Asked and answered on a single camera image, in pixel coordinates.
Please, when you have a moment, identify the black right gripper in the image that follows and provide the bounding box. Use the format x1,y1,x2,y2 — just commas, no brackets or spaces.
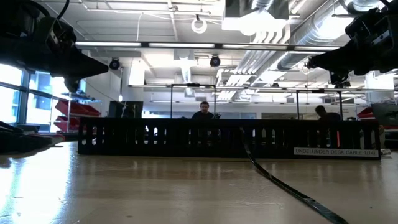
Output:
306,5,398,77

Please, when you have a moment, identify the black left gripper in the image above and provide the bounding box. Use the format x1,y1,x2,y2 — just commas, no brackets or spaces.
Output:
0,17,109,77

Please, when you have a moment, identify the black slotted cable tray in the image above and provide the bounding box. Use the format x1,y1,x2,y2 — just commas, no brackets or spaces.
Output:
76,116,382,161

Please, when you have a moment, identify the long black zip tie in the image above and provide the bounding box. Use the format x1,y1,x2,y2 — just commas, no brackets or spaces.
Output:
239,126,349,224

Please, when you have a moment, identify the black ceiling lamp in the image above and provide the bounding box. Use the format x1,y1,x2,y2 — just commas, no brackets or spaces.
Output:
108,57,121,71
209,54,222,68

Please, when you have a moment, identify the shelf with red bins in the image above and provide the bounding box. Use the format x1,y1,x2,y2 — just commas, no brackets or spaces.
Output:
53,90,103,134

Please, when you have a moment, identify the person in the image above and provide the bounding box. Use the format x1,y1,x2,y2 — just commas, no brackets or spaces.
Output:
190,101,218,121
313,105,342,123

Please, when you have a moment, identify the red storage bin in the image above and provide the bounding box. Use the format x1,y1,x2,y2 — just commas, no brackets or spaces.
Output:
356,106,376,121

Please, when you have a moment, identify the black background monitor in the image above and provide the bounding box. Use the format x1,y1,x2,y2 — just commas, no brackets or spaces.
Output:
107,100,144,119

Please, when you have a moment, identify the long ceiling light strip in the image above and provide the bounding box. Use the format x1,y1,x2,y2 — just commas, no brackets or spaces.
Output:
75,41,341,52

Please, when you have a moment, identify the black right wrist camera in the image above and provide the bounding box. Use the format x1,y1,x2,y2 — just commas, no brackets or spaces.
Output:
329,72,352,90

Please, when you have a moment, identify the black background gantry frame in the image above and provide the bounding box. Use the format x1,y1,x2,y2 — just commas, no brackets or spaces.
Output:
169,82,217,119
295,88,343,121

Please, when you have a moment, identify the silver ventilation duct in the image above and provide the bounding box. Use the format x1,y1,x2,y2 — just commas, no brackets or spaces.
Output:
276,0,398,71

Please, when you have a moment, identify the white cable coil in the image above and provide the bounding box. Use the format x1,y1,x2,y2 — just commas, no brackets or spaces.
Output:
190,17,208,35

